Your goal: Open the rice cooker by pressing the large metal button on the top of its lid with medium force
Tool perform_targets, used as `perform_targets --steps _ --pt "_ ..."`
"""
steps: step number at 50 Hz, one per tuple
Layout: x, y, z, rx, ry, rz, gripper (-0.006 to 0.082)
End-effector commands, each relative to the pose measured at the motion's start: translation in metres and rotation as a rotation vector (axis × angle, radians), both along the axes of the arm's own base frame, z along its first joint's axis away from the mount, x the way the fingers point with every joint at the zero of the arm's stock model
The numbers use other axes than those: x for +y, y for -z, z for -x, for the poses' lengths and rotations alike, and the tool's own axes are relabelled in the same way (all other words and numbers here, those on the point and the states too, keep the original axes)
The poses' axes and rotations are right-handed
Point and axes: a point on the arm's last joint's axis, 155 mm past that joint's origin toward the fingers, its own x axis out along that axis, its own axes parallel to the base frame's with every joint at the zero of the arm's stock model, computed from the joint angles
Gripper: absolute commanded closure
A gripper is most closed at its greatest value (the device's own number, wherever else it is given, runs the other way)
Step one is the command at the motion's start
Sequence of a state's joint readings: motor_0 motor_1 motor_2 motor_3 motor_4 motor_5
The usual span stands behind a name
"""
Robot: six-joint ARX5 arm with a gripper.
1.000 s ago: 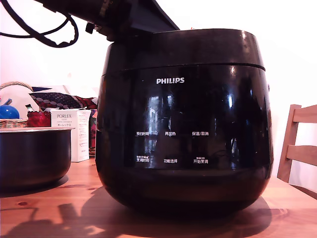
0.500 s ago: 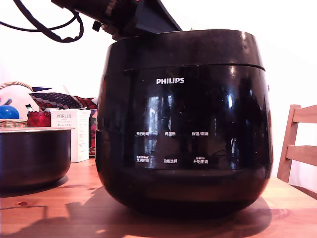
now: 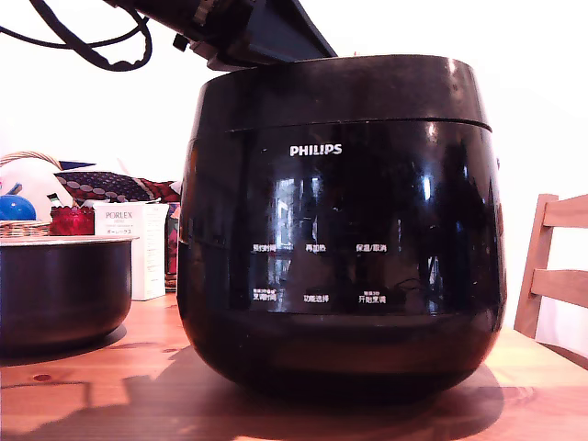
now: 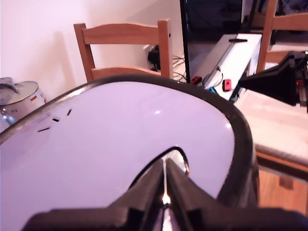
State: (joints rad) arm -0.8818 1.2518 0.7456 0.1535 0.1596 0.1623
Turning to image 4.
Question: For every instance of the wooden chair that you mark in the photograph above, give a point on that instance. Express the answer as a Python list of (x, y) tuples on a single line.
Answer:
[(120, 36), (269, 31)]

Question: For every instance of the white low bench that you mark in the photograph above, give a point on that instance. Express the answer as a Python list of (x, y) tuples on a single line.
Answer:
[(235, 57)]

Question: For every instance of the black power plug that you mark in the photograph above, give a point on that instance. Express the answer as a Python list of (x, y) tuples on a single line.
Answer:
[(154, 57)]

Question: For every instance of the pale rug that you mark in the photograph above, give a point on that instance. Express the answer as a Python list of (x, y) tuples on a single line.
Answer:
[(272, 122)]

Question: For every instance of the blue game controller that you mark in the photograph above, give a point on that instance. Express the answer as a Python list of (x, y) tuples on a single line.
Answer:
[(212, 90)]

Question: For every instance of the steel pot with lid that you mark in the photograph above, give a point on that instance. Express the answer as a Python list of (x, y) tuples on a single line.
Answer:
[(19, 98)]

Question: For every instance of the black remote control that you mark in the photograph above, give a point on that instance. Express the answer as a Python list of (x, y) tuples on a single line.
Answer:
[(238, 40)]

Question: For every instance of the red game controller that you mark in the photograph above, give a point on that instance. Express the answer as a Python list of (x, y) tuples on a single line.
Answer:
[(227, 85), (196, 80)]

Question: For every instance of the large metal lid button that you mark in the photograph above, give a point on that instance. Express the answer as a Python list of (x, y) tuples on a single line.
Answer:
[(185, 166)]

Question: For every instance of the black television screen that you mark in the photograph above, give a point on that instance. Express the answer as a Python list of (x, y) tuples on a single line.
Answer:
[(211, 19)]

